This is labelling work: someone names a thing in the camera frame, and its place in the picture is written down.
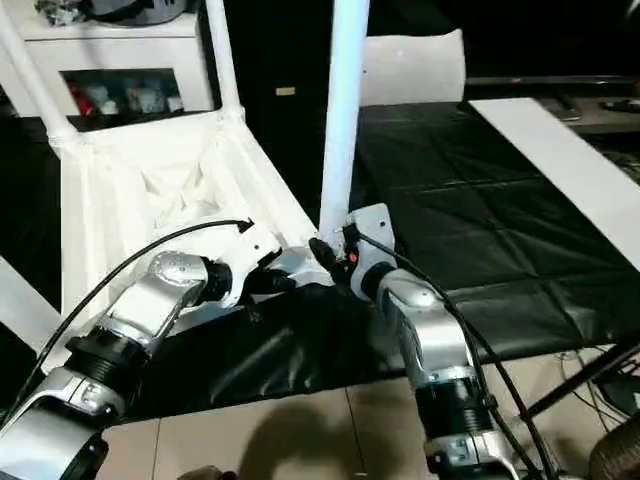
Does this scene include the tangled floor cables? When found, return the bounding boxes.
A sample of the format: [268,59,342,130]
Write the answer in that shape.
[559,349,640,431]

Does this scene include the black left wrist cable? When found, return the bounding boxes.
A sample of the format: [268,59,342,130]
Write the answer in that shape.
[0,217,254,416]

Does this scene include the red bottle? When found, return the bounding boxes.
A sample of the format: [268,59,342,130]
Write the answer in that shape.
[69,82,94,114]

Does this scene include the white flat board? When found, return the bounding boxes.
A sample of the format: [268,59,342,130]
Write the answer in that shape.
[467,97,640,261]

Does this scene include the white cabinet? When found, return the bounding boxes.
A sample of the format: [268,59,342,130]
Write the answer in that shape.
[0,0,221,119]

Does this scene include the white plastic table top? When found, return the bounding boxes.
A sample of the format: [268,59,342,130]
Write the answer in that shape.
[29,107,346,374]

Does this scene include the black tangled strap bundle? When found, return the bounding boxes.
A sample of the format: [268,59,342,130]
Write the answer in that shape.
[44,2,86,26]

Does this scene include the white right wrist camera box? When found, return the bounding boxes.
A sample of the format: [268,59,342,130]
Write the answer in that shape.
[344,203,396,301]

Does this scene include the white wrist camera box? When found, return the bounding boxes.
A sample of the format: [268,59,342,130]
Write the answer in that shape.
[219,227,284,309]
[344,203,396,301]

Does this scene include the black metal table frame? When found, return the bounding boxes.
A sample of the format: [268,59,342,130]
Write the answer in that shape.
[519,342,640,419]

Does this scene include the dark textured bundle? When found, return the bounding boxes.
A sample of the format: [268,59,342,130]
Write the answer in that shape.
[589,424,640,480]

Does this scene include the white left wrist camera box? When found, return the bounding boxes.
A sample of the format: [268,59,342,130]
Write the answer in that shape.
[219,227,284,309]

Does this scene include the black router with label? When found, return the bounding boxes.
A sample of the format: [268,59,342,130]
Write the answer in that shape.
[597,379,640,416]

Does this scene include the black mat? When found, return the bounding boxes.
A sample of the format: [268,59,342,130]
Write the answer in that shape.
[0,97,640,426]

